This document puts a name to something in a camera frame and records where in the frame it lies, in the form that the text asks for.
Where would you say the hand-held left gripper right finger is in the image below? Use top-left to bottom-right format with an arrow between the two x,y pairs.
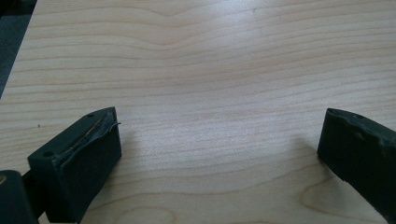
317,107 -> 396,224

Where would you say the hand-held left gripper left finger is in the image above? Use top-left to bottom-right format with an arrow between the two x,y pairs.
27,106 -> 122,224

